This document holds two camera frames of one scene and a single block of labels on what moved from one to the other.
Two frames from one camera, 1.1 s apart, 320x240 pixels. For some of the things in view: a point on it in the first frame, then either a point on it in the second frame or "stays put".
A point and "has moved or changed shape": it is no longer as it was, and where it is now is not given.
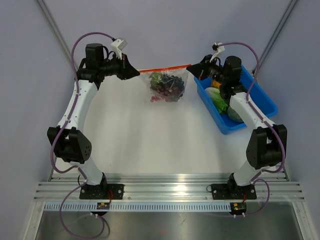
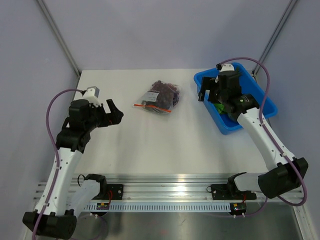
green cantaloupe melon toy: [234, 115] stays put
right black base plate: [227, 191] stays put
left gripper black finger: [127, 70] to [116, 115]
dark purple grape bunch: [167, 93] has moved or changed shape
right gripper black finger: [198, 69] to [209, 83]
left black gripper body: [112, 67] to [99, 118]
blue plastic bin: [263, 101] stays put
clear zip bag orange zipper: [166, 85] to [161, 97]
